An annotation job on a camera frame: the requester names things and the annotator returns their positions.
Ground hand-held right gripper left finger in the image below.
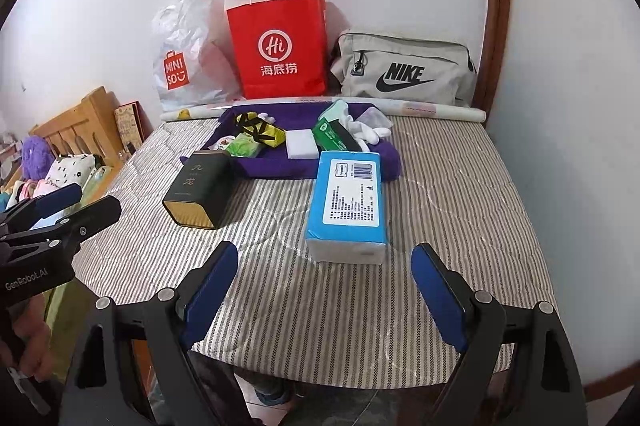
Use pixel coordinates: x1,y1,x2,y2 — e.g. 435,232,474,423
62,241,256,426

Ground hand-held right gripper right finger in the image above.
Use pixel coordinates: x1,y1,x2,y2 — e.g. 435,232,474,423
410,242,589,426

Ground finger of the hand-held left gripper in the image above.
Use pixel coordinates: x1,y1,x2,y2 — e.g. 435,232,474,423
10,195,124,257
0,183,84,230

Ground purple towel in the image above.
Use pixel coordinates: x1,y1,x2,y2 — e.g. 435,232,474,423
208,103,404,182

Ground light green tissue pack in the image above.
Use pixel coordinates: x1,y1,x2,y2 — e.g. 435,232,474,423
227,131,266,157

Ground yellow pouch with black straps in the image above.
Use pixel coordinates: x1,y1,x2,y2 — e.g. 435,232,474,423
234,111,279,146

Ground white sponge block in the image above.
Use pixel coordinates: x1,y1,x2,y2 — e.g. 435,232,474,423
284,129,321,161

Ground white cloth gloves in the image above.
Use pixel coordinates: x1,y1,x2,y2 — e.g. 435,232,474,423
347,113,394,142

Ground clear plastic packet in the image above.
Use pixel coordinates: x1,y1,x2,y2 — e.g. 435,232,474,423
355,104,391,127

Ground green wipes packet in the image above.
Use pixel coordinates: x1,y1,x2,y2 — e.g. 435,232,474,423
312,114,369,153

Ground person's left hand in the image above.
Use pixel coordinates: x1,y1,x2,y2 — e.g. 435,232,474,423
11,297,57,382

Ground colourful printed quilt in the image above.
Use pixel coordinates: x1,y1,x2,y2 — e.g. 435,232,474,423
0,178,56,208

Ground white spotted pillow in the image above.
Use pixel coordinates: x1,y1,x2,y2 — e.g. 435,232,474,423
44,153,99,187

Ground purple plush toy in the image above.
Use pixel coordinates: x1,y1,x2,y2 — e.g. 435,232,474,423
20,135,54,182

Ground wooden headboard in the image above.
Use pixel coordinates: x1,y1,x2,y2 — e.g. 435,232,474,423
29,86,124,187

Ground striped mattress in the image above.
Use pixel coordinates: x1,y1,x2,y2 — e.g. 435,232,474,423
72,113,559,390

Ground patterned brown notebook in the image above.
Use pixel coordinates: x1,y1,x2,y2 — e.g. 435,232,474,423
113,101,154,142

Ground dark green tin box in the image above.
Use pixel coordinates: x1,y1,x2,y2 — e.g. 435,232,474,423
162,150,234,230

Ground blue cardboard box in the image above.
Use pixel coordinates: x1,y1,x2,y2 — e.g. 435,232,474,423
304,149,387,265

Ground rolled paper poster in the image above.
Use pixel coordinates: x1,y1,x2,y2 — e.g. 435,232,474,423
160,93,487,123

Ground white plastic shopping bag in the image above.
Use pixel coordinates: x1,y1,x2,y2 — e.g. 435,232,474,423
151,0,246,112

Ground grey waist bag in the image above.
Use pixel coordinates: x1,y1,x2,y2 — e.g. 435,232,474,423
328,29,479,107

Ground red paper bag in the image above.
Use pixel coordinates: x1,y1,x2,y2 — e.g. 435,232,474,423
223,0,329,100

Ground brown wooden door frame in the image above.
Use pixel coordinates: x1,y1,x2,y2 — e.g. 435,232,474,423
482,0,514,110

